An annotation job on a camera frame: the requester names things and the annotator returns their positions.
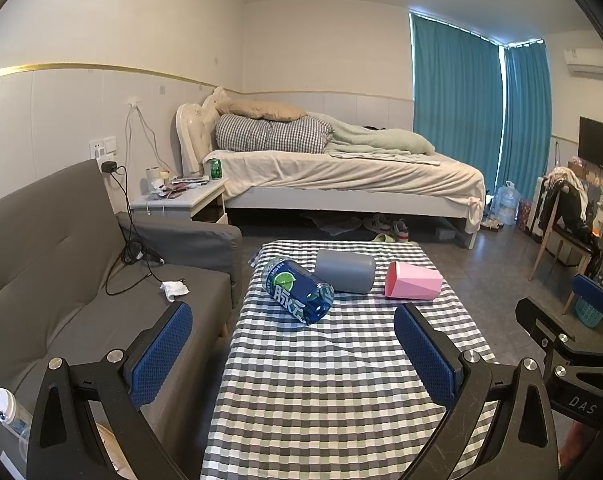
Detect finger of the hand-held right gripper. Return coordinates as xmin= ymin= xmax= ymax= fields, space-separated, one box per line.
xmin=515 ymin=298 xmax=578 ymax=356
xmin=571 ymin=274 xmax=603 ymax=319

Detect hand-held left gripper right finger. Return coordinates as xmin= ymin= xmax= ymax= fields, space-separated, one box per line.
xmin=394 ymin=302 xmax=565 ymax=480

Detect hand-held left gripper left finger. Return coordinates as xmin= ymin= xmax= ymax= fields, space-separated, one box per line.
xmin=26 ymin=301 xmax=202 ymax=480

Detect pink cup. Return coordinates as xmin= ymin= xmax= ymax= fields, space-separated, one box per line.
xmin=385 ymin=260 xmax=445 ymax=305

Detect grey cup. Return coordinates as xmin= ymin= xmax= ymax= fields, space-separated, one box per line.
xmin=314 ymin=248 xmax=377 ymax=295

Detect person's right forearm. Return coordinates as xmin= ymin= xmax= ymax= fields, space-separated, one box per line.
xmin=558 ymin=420 xmax=585 ymax=480

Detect light blue basket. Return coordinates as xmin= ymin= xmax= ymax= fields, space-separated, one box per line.
xmin=574 ymin=280 xmax=603 ymax=330

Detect wooden chair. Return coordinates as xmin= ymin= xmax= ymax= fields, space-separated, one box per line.
xmin=528 ymin=175 xmax=603 ymax=312

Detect crumpled white tissue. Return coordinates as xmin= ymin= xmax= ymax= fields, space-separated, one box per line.
xmin=160 ymin=280 xmax=190 ymax=304

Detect black and white clothes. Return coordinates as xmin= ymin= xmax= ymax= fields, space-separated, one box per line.
xmin=538 ymin=166 xmax=603 ymax=257

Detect black hair dryer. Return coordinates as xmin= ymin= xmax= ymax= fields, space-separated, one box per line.
xmin=122 ymin=242 xmax=166 ymax=265

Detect checked tablecloth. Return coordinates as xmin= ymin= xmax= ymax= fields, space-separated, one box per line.
xmin=200 ymin=240 xmax=499 ymax=480

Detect large water jug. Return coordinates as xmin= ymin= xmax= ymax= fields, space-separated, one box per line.
xmin=495 ymin=180 xmax=520 ymax=226

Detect blue drink bottle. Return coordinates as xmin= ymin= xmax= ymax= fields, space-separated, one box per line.
xmin=261 ymin=256 xmax=335 ymax=327

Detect grey sofa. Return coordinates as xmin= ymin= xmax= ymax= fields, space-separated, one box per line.
xmin=0 ymin=159 xmax=243 ymax=480

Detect black television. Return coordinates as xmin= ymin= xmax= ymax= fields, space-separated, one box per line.
xmin=578 ymin=116 xmax=603 ymax=177

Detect light blue nightstand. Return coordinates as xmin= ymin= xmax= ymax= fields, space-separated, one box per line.
xmin=130 ymin=177 xmax=229 ymax=226

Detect clear bottle with white cap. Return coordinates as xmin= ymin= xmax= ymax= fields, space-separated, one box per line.
xmin=0 ymin=387 xmax=35 ymax=455

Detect narrow teal curtain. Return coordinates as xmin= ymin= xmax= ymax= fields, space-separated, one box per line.
xmin=499 ymin=39 xmax=553 ymax=200

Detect beige bed sheet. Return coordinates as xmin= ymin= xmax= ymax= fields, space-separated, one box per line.
xmin=202 ymin=149 xmax=487 ymax=227

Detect light green blanket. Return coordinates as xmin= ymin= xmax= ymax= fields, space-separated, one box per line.
xmin=305 ymin=112 xmax=441 ymax=167

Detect bed with beige sheets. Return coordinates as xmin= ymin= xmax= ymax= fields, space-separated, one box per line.
xmin=175 ymin=86 xmax=482 ymax=251

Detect wide teal curtain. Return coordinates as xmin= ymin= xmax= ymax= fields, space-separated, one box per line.
xmin=410 ymin=12 xmax=505 ymax=194

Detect white air conditioner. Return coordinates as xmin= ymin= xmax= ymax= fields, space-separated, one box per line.
xmin=563 ymin=46 xmax=603 ymax=81

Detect checkered pillow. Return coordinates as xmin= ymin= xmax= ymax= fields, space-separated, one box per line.
xmin=214 ymin=113 xmax=335 ymax=154

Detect beige pillow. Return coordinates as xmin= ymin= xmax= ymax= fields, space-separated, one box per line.
xmin=225 ymin=101 xmax=308 ymax=122

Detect black cable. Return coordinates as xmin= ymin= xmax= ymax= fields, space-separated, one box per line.
xmin=104 ymin=165 xmax=168 ymax=297

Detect white wall outlet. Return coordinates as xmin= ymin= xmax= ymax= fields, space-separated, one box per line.
xmin=88 ymin=136 xmax=118 ymax=159

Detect white cable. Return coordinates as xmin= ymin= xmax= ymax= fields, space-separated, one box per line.
xmin=125 ymin=105 xmax=171 ymax=175

